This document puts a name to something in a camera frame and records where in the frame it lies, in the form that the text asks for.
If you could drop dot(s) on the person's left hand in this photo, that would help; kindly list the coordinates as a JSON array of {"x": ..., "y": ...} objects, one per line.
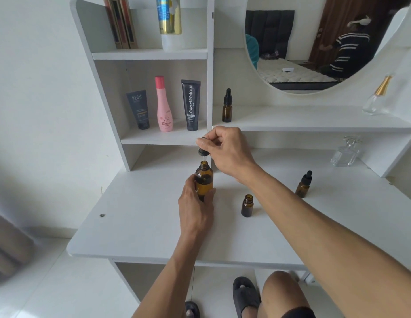
[{"x": 195, "y": 211}]

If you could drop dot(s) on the person's right hand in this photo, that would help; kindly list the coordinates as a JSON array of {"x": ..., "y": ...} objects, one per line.
[{"x": 232, "y": 152}]

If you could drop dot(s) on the person's left thumb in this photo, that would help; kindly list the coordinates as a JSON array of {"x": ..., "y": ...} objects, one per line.
[{"x": 210, "y": 198}]

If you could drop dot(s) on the person's right thumb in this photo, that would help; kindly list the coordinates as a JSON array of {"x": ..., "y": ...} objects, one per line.
[{"x": 212, "y": 154}]

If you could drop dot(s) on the black dropper cap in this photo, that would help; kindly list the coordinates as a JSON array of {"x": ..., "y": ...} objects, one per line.
[{"x": 203, "y": 149}]

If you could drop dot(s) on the large amber glass bottle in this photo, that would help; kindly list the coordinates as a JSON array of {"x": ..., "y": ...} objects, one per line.
[{"x": 204, "y": 180}]

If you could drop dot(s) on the person's left forearm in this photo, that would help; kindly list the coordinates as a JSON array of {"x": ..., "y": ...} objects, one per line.
[{"x": 172, "y": 278}]

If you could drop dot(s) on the person's right forearm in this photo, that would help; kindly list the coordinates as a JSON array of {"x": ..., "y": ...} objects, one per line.
[{"x": 324, "y": 235}]

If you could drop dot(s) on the small open amber bottle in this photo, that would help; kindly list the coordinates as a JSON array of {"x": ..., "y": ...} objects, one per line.
[{"x": 247, "y": 206}]

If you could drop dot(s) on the amber dropper bottle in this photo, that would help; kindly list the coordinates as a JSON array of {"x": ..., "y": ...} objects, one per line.
[
  {"x": 304, "y": 187},
  {"x": 227, "y": 109}
]

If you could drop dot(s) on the black cosmetic tube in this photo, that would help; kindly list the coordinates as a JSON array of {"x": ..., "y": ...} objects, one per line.
[{"x": 191, "y": 105}]

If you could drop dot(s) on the white vanity table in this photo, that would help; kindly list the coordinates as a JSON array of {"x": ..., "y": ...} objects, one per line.
[{"x": 152, "y": 225}]

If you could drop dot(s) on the pink lotion bottle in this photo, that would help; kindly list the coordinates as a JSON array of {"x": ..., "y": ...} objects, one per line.
[{"x": 164, "y": 109}]

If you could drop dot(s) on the grey cosmetic tube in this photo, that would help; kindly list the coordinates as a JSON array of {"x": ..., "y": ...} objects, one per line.
[{"x": 140, "y": 109}]

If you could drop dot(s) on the person's right black slipper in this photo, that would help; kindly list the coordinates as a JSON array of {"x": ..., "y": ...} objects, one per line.
[{"x": 246, "y": 296}]

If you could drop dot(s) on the person's black slipper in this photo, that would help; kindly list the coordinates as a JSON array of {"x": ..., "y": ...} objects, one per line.
[
  {"x": 192, "y": 310},
  {"x": 246, "y": 296}
]

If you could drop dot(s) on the person's left black slipper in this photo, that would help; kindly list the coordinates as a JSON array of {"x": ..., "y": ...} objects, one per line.
[{"x": 192, "y": 310}]

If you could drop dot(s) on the person's right leg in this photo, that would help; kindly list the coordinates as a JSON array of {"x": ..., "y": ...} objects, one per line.
[{"x": 285, "y": 291}]

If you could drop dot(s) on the clear glass perfume bottle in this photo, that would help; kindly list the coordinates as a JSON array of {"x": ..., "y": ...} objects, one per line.
[{"x": 346, "y": 155}]

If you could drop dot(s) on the yellow and blue spray can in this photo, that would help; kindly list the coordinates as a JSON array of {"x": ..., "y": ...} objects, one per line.
[{"x": 169, "y": 19}]

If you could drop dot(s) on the person's black shorts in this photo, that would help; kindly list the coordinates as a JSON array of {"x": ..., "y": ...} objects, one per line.
[{"x": 300, "y": 312}]

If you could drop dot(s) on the brown and gold box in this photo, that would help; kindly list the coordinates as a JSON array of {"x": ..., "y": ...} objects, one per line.
[
  {"x": 129, "y": 19},
  {"x": 114, "y": 19}
]

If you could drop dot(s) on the gold-capped glass perfume bottle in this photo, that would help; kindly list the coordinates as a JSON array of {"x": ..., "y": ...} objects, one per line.
[{"x": 374, "y": 102}]

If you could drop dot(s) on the round wall mirror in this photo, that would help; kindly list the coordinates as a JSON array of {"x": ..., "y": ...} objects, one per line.
[{"x": 291, "y": 46}]

